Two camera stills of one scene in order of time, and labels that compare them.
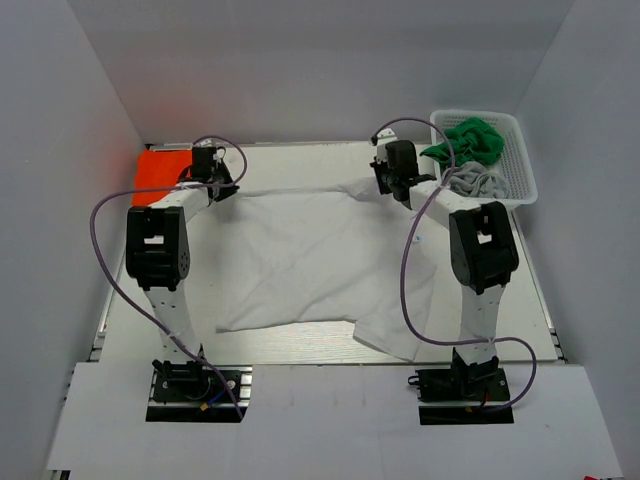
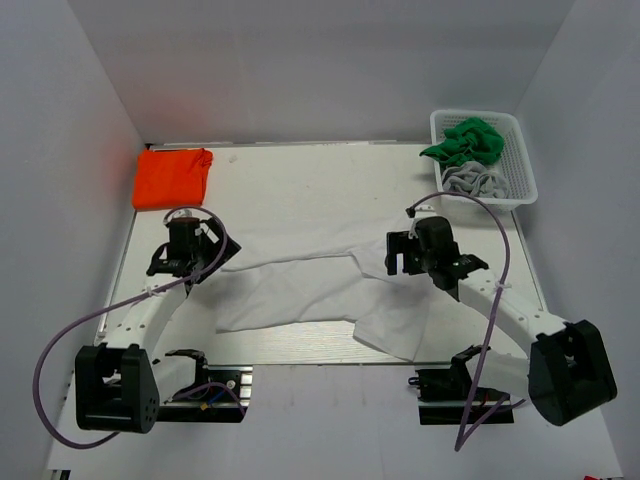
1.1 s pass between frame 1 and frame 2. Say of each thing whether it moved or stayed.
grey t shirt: stayed
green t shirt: stayed
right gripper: moved
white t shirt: moved
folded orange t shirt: stayed
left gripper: moved
